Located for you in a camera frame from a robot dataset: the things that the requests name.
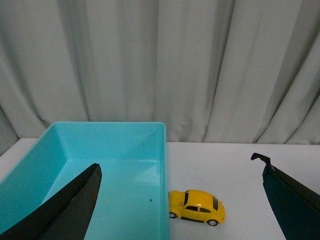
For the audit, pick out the grey curtain backdrop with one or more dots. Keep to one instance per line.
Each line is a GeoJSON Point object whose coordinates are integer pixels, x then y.
{"type": "Point", "coordinates": [217, 71]}

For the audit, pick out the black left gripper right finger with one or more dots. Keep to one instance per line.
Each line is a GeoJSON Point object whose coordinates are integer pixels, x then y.
{"type": "Point", "coordinates": [295, 206]}

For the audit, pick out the turquoise plastic bin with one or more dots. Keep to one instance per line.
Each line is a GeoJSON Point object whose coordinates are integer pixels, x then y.
{"type": "Point", "coordinates": [132, 202]}

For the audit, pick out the yellow beetle toy car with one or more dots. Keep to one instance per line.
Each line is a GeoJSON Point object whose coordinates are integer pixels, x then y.
{"type": "Point", "coordinates": [196, 206]}

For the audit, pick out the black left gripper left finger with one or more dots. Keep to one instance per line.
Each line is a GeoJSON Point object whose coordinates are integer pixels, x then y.
{"type": "Point", "coordinates": [64, 216]}

